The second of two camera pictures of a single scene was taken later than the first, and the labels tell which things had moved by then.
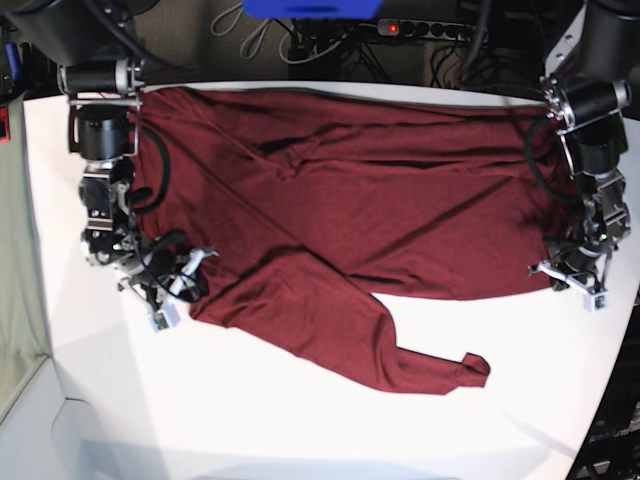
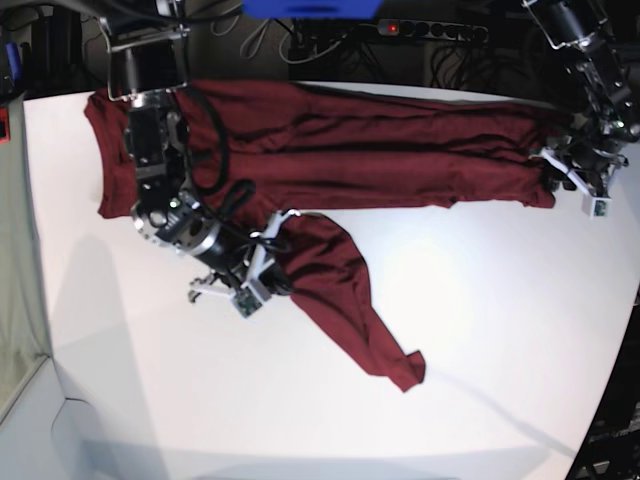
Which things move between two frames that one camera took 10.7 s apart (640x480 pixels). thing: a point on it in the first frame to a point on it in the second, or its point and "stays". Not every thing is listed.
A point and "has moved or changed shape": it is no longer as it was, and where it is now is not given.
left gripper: [196, 293] to [257, 265]
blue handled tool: [14, 59] stays
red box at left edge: [5, 130] stays
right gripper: [560, 281] to [595, 184]
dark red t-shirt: [305, 206] has moved or changed shape
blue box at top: [313, 9] stays
